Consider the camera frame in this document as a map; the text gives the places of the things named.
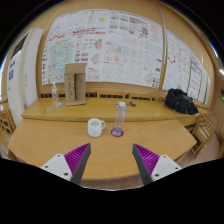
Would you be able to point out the group of wooden chairs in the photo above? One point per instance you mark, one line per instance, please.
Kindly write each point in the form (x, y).
(6, 118)
(206, 131)

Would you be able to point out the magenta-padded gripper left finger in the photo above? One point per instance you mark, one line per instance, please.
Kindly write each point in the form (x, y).
(58, 165)

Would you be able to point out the flat round red coaster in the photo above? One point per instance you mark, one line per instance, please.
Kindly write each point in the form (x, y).
(113, 134)

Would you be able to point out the white ceramic mug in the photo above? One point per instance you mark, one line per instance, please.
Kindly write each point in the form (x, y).
(94, 128)

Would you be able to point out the black bag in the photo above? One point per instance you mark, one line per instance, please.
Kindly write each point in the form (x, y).
(180, 101)

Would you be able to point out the large wall poster sheet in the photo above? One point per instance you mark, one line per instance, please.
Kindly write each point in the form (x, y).
(110, 43)

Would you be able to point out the brown cardboard box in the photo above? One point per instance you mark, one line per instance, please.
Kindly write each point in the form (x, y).
(70, 86)

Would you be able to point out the clear plastic water bottle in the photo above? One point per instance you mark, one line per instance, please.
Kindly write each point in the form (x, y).
(119, 118)

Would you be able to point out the small clear drink bottle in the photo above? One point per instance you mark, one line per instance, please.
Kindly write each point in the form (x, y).
(54, 94)

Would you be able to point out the small black tape measure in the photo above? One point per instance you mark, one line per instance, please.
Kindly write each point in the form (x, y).
(132, 104)

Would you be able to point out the narrower wall poster sheet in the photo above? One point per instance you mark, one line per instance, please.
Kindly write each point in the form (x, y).
(181, 66)

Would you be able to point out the white standing air conditioner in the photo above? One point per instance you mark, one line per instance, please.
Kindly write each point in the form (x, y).
(25, 73)

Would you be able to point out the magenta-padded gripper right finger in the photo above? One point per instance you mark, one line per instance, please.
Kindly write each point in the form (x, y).
(165, 166)

